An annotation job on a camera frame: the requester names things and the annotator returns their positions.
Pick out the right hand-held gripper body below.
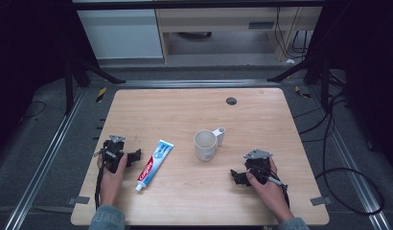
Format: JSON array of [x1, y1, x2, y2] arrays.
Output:
[[243, 148, 274, 186]]

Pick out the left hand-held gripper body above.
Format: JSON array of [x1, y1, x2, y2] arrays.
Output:
[[102, 134, 128, 174]]

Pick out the person's right hand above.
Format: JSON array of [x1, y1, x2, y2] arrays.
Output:
[[245, 157, 295, 224]]

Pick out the person's left hand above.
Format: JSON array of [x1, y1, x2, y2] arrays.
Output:
[[96, 153, 128, 207]]

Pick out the blue white toothpaste tube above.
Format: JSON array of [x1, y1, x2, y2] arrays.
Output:
[[134, 139, 175, 193]]

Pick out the yellow black striped tape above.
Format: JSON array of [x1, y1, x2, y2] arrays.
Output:
[[95, 86, 108, 104], [294, 85, 312, 100]]

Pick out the grey tape piece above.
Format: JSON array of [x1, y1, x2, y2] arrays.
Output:
[[67, 195, 91, 206], [310, 195, 334, 207]]

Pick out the black metal stand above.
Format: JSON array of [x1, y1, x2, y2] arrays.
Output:
[[266, 51, 347, 111], [63, 54, 127, 116]]

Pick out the white cabinet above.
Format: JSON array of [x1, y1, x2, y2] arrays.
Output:
[[76, 8, 164, 60]]

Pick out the light wooden desk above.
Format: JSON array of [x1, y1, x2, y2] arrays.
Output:
[[154, 6, 324, 64]]

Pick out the right hand-held gripper black cable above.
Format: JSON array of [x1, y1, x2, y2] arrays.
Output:
[[264, 173, 291, 209]]

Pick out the hand-held gripper black cable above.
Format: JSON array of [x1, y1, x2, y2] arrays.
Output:
[[93, 149, 106, 211], [264, 173, 291, 209]]

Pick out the left hand-held gripper black cable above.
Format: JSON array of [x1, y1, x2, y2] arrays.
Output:
[[93, 149, 106, 211]]

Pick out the white cup with handle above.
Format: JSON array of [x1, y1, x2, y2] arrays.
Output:
[[193, 126, 227, 162]]

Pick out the long black floor cable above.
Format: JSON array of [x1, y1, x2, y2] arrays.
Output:
[[292, 90, 386, 216]]

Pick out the aluminium floor rail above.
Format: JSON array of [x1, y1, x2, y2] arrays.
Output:
[[116, 79, 281, 89], [2, 86, 87, 230], [308, 85, 393, 230]]

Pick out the thin black floor cable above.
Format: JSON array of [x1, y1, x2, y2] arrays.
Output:
[[17, 100, 47, 127]]

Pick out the black cables under desk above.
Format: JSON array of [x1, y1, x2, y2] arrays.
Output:
[[274, 7, 313, 61]]

